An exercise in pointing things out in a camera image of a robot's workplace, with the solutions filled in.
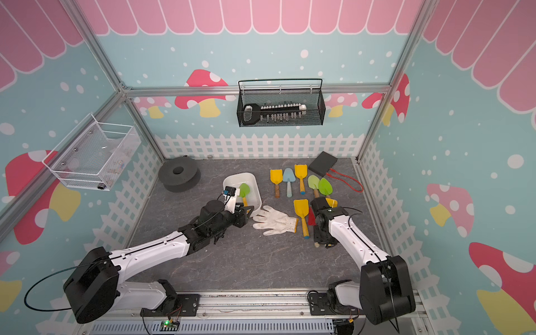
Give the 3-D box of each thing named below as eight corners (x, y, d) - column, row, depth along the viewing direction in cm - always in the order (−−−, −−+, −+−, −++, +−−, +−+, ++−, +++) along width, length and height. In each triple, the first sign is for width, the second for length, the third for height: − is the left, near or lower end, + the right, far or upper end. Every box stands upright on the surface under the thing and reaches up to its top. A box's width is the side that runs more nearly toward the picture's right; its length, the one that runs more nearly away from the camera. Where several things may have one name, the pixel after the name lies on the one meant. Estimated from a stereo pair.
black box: (307, 168, 119) (308, 165, 117) (321, 153, 127) (322, 150, 125) (323, 177, 115) (324, 174, 113) (336, 161, 123) (337, 158, 121)
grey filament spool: (155, 186, 111) (149, 178, 106) (176, 162, 122) (172, 154, 117) (188, 196, 107) (183, 189, 102) (207, 171, 118) (203, 163, 112)
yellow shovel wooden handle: (270, 198, 106) (269, 196, 105) (270, 171, 118) (270, 169, 116) (282, 198, 106) (283, 196, 105) (282, 171, 118) (282, 169, 116)
